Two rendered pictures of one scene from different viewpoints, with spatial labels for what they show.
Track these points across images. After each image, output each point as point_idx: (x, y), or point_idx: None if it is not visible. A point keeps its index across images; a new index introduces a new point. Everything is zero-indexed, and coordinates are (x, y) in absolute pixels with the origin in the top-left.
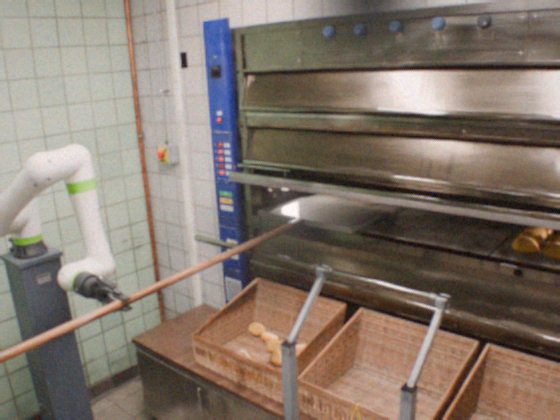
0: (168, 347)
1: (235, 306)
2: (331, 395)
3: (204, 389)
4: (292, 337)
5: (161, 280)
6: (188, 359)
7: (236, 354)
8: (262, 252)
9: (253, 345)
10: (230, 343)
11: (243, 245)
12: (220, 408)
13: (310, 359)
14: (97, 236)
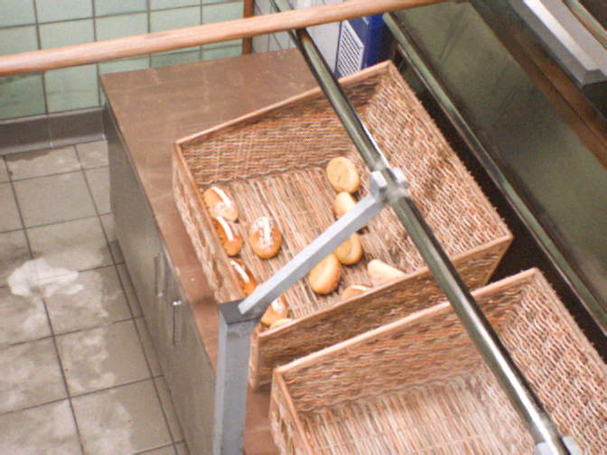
0: (151, 133)
1: (307, 109)
2: (306, 453)
3: (164, 262)
4: (250, 302)
5: (4, 56)
6: (165, 182)
7: (215, 238)
8: (312, 55)
9: (312, 209)
10: (272, 182)
11: (276, 19)
12: (172, 318)
13: (358, 326)
14: None
